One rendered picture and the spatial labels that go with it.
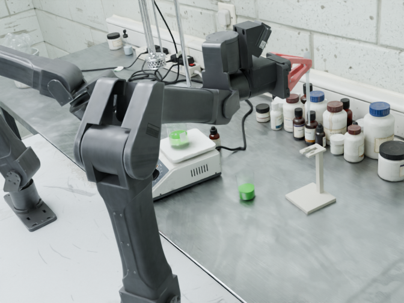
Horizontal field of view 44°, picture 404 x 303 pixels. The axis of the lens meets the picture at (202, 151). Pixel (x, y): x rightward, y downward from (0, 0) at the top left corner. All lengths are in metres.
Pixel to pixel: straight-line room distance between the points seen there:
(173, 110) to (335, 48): 0.83
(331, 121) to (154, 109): 0.76
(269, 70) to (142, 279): 0.42
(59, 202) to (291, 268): 0.62
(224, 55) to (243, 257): 0.41
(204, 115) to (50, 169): 0.77
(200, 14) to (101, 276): 1.13
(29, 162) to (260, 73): 0.60
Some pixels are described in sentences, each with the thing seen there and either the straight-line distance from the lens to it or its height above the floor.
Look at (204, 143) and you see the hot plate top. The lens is 1.24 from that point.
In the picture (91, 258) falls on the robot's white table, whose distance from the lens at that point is 1.11.
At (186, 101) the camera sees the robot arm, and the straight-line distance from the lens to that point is 0.74.
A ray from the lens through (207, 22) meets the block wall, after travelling 1.88.
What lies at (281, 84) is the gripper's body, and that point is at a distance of 0.92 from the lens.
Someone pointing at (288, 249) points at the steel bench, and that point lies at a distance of 1.03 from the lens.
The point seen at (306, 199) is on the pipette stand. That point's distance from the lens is 1.15.
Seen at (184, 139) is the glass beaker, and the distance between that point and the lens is 1.22.
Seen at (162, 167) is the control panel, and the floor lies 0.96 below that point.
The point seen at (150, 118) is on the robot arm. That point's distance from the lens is 0.63.
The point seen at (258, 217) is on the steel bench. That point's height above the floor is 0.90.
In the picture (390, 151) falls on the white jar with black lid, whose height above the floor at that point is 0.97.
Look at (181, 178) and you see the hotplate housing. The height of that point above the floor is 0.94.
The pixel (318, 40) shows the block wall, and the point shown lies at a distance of 1.50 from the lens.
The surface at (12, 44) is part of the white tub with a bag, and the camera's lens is 2.11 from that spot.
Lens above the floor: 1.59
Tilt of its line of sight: 30 degrees down
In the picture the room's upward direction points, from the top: 9 degrees counter-clockwise
